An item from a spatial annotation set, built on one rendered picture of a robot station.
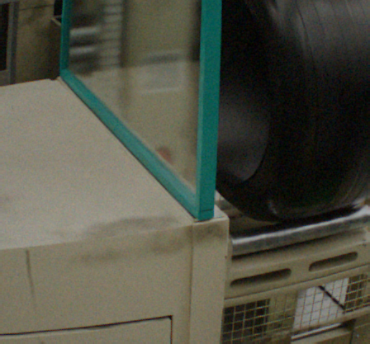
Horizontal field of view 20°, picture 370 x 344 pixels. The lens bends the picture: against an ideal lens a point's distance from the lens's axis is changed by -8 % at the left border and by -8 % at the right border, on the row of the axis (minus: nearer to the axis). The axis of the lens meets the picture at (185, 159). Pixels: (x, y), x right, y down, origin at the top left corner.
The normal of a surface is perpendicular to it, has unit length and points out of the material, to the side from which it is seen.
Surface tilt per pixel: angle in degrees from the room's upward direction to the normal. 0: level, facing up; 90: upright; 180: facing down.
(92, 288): 90
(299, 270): 90
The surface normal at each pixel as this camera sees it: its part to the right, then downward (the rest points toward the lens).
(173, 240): 0.39, 0.36
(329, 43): 0.36, -0.13
